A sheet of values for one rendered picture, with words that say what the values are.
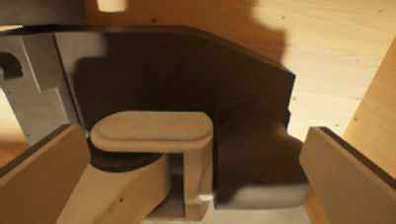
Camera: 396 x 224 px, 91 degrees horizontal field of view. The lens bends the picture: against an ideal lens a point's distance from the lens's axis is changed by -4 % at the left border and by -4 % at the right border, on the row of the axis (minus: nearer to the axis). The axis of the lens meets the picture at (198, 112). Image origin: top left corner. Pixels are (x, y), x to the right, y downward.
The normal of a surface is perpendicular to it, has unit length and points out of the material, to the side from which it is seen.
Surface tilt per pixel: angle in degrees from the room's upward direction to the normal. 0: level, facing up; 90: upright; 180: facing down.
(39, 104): 0
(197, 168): 0
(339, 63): 0
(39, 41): 45
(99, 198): 90
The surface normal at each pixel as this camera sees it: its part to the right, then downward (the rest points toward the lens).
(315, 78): 0.00, 0.48
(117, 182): 0.01, -0.88
